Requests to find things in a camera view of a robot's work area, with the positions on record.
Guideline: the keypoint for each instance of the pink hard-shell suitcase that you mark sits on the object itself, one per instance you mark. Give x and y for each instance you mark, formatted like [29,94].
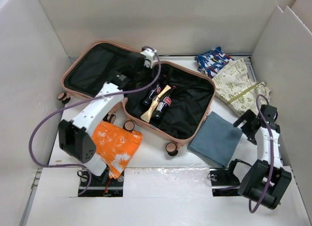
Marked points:
[189,109]

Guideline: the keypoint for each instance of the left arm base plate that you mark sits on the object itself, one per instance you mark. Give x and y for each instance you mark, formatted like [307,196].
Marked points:
[111,188]

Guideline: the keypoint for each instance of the cola glass bottle red cap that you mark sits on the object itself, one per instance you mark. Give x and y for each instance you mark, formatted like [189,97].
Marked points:
[154,91]

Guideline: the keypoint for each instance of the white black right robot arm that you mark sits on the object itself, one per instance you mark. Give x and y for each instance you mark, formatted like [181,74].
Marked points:
[266,181]

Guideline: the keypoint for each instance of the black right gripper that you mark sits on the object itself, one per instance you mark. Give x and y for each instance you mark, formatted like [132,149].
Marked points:
[248,115]

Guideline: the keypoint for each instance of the grey-blue cloth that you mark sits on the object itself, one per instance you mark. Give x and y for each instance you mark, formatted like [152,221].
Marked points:
[216,140]

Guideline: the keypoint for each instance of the white foam board front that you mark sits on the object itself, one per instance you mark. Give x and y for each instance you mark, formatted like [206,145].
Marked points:
[155,197]

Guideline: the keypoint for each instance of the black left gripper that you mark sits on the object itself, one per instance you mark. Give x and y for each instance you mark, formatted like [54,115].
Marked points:
[146,66]

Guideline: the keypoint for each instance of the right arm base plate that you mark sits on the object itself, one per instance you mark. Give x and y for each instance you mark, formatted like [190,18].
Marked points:
[224,183]

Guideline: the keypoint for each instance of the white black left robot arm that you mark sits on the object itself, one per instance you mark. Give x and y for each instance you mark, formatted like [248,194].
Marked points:
[97,118]

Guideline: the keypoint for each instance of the orange white tie-dye shorts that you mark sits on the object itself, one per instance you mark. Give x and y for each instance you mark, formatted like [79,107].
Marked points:
[115,146]

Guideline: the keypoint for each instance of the blue white patterned shorts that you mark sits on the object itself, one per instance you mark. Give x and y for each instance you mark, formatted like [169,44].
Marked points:
[211,62]

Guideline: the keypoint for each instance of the cream patterned shorts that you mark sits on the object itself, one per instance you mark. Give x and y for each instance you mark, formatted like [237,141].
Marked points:
[234,87]

